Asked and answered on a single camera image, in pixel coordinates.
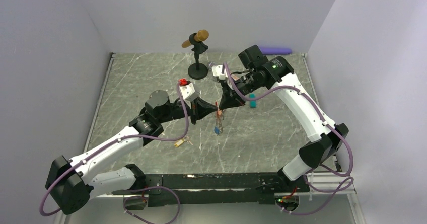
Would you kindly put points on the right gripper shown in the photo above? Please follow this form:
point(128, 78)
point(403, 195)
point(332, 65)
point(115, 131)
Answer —
point(229, 99)

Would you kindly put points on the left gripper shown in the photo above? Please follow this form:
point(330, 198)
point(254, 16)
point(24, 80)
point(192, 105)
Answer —
point(199, 108)

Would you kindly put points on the red handled key holder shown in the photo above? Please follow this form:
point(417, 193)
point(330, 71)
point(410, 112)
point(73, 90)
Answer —
point(218, 118)

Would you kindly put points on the yellow key tag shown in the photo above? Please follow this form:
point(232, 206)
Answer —
point(179, 143)

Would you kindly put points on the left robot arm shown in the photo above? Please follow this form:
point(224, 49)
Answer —
point(73, 182)

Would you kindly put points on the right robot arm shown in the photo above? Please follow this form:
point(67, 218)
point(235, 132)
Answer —
point(278, 76)

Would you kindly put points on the teal block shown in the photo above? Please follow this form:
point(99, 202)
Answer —
point(252, 103)

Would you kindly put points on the black microphone stand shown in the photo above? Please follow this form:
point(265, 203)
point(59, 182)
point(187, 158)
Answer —
point(197, 70)

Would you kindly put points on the glitter silver microphone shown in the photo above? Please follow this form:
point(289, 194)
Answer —
point(210, 65)

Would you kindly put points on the purple microphone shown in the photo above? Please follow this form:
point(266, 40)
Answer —
point(275, 50)

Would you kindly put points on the gold microphone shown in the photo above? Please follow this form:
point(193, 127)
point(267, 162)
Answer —
point(197, 37)

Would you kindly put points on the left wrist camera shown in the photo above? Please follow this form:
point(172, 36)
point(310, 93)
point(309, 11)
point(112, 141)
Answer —
point(189, 92)

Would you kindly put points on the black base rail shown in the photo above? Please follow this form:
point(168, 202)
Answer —
point(213, 188)

